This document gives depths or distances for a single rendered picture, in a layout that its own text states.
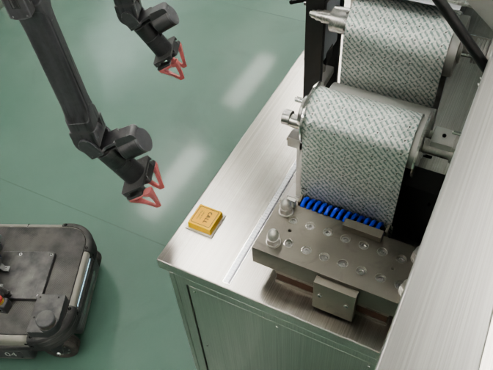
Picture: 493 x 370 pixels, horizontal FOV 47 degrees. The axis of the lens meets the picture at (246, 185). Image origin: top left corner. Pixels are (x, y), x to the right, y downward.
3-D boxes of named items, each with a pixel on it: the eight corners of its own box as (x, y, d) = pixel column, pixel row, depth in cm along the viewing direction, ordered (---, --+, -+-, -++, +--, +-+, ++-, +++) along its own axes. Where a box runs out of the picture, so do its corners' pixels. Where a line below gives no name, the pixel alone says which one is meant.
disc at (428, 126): (424, 146, 133) (436, 97, 122) (425, 146, 133) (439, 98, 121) (405, 190, 124) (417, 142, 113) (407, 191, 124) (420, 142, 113)
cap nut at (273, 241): (269, 233, 136) (268, 222, 133) (283, 238, 135) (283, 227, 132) (263, 244, 134) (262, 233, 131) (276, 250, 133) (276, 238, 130)
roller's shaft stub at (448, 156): (424, 145, 126) (428, 131, 122) (456, 155, 123) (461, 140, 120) (419, 158, 123) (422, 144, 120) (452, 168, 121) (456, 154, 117)
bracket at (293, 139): (292, 184, 163) (293, 103, 140) (313, 191, 161) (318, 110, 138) (285, 197, 161) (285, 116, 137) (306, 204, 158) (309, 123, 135)
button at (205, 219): (201, 208, 159) (199, 202, 157) (223, 216, 157) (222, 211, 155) (188, 227, 155) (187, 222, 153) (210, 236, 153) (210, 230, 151)
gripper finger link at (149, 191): (172, 186, 144) (148, 164, 138) (169, 209, 139) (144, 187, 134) (151, 195, 147) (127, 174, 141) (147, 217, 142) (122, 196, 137)
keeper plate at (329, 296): (315, 299, 138) (316, 274, 130) (354, 315, 135) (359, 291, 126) (310, 307, 136) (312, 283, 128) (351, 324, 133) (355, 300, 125)
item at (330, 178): (301, 194, 145) (303, 143, 131) (391, 225, 137) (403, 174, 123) (300, 196, 145) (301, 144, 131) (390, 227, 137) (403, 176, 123)
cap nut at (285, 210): (282, 203, 142) (282, 191, 139) (296, 208, 141) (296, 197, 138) (276, 214, 140) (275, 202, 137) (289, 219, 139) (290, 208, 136)
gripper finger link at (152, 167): (174, 177, 146) (150, 155, 140) (170, 199, 142) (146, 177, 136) (153, 186, 149) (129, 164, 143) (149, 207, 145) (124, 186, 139)
